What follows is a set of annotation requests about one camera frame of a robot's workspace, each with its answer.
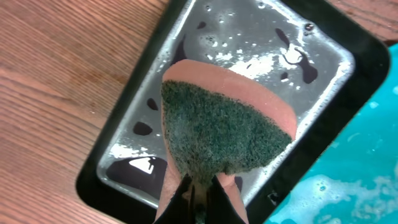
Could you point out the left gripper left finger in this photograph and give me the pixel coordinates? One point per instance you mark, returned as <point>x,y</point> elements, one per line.
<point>180,209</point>

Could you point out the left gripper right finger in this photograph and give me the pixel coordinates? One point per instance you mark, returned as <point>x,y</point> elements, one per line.
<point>219,209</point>

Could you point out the pink green sponge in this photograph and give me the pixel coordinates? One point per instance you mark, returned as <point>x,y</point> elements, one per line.
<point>219,123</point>

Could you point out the teal plastic tray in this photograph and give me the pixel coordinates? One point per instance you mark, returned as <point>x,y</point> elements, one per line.
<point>355,179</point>

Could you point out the black water tray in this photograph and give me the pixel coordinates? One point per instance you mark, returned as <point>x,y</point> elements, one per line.
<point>307,52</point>

